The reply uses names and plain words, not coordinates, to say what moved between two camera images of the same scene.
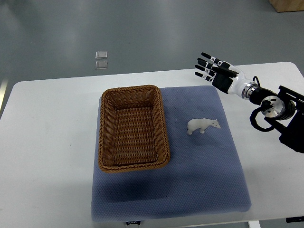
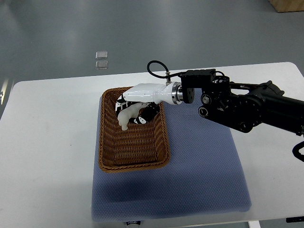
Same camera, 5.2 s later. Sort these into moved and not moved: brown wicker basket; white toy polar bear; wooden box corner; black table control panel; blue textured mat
Moved: white toy polar bear
Not moved: wooden box corner; black table control panel; blue textured mat; brown wicker basket
